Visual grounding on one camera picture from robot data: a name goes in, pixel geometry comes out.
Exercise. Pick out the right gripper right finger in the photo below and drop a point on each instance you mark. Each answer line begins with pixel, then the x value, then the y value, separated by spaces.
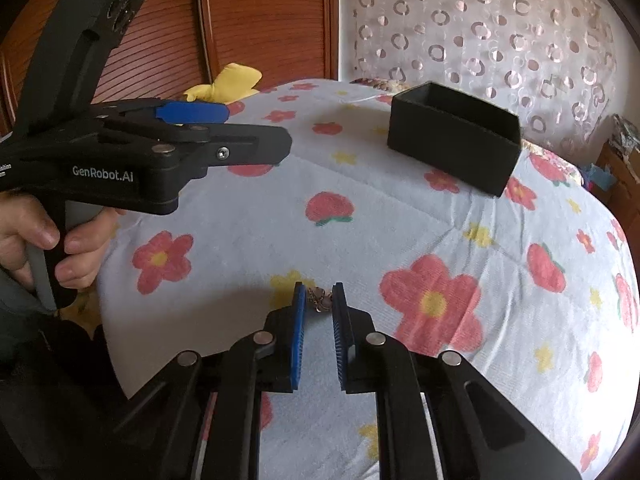
pixel 437 417

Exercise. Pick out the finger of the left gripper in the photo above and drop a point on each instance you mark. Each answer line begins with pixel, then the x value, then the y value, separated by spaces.
pixel 240 145
pixel 190 111

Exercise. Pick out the small gold pendant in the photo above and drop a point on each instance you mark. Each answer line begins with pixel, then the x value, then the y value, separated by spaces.
pixel 320 299

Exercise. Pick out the black jewelry box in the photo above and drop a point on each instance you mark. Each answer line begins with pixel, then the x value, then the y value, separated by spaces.
pixel 468 138

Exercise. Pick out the person's left hand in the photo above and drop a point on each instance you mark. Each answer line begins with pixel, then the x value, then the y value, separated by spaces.
pixel 24 222

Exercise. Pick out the floral strawberry bed sheet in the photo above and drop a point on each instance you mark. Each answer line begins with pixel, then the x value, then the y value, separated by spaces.
pixel 536 287

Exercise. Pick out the wooden sideboard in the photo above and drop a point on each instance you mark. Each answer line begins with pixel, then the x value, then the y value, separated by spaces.
pixel 622 198

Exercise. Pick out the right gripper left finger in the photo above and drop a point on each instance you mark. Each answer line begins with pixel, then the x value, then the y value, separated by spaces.
pixel 199 416

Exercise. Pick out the circle patterned sheer curtain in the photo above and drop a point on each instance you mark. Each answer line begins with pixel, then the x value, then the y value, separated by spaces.
pixel 552 63

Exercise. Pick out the wooden wardrobe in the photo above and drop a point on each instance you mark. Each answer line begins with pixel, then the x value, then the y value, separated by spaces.
pixel 173 44

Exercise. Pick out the yellow striped plush toy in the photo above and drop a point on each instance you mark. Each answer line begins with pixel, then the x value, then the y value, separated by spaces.
pixel 234 83

